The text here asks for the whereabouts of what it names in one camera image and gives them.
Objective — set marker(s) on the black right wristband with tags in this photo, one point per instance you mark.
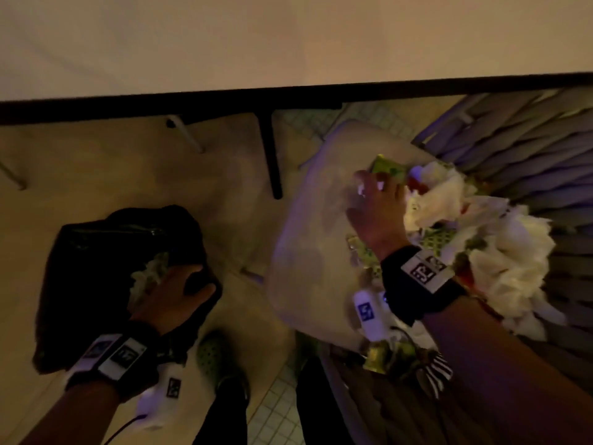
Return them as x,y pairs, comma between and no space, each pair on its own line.
412,291

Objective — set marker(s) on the green snack wrapper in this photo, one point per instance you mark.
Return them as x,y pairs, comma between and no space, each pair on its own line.
388,165

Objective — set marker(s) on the grey woven chair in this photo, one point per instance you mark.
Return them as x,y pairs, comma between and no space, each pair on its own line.
523,138

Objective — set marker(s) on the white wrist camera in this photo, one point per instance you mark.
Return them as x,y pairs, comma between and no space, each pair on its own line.
370,315
162,393

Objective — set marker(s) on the person's right forearm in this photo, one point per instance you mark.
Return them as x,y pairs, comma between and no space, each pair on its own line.
505,380

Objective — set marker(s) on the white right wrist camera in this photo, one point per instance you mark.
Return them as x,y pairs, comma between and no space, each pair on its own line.
370,315

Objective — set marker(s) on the yellow green crumpled wrapper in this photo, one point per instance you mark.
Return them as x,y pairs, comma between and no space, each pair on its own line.
391,356

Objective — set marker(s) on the person's right hand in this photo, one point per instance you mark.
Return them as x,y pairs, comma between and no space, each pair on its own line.
377,217

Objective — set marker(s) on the black table frame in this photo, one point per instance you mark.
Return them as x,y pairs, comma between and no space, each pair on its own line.
278,99

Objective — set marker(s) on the beige seat cushion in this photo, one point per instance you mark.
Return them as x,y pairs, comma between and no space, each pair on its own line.
315,245

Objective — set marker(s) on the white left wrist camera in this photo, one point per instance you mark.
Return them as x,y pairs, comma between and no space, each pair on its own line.
162,393

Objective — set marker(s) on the green perforated shoe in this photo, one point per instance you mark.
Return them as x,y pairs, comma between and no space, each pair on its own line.
217,361

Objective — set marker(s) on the black white striped wrapper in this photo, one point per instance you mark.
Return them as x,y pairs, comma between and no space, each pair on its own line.
435,375

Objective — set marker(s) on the black wristband with tags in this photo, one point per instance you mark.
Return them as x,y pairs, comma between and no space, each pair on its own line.
121,366
412,291

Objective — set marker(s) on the person's right fingers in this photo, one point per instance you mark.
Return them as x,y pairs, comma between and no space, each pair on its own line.
376,185

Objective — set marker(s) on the green patterned packet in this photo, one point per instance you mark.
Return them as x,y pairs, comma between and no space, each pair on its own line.
363,254

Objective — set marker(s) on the person's left forearm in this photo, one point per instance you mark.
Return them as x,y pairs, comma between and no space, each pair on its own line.
69,419

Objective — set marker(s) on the black left wristband with tags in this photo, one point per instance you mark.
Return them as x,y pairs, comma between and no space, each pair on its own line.
121,366

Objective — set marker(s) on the person's black trouser leg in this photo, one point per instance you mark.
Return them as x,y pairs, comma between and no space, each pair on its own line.
322,403
224,414

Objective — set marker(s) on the white chair leg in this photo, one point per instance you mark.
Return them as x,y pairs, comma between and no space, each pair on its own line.
185,133

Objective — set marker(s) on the black trash bag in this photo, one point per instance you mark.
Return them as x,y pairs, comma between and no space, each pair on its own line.
88,273

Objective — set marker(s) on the pile of crumpled white tissues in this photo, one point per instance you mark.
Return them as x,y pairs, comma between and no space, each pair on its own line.
500,245

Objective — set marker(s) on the crumpled white tissue in bag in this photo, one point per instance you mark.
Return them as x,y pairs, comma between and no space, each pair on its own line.
147,273

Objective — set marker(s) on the person's left thumb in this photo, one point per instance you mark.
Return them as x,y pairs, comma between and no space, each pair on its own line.
202,294

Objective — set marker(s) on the person's left hand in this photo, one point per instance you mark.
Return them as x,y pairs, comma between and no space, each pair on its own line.
162,301

